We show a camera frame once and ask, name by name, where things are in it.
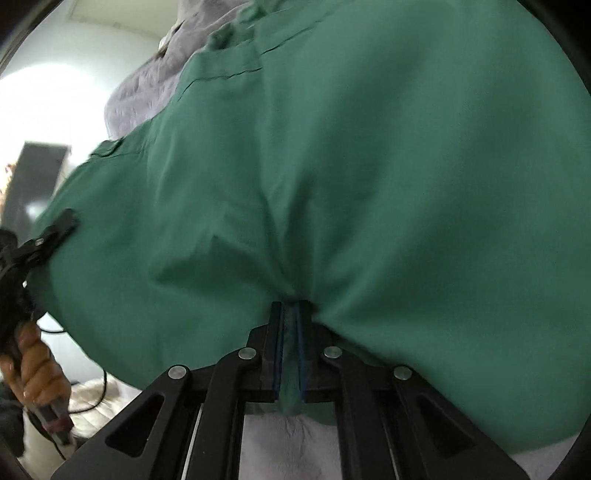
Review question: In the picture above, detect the black cable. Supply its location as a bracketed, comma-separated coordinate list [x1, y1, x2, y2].
[32, 310, 110, 460]

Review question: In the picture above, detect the lavender embossed bed blanket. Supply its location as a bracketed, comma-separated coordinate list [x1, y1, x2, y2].
[104, 0, 283, 140]

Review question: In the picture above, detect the black wall monitor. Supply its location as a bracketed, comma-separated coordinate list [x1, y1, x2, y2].
[1, 142, 70, 241]

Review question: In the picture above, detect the green work jacket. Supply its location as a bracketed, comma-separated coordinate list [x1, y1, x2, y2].
[29, 1, 590, 452]

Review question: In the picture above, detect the person's left hand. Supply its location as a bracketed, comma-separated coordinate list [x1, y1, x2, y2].
[1, 322, 71, 407]

